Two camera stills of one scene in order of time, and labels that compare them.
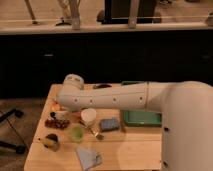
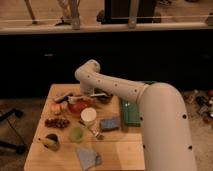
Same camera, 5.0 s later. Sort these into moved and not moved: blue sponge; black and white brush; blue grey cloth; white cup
Moved: black and white brush
Not moved: blue grey cloth; white cup; blue sponge
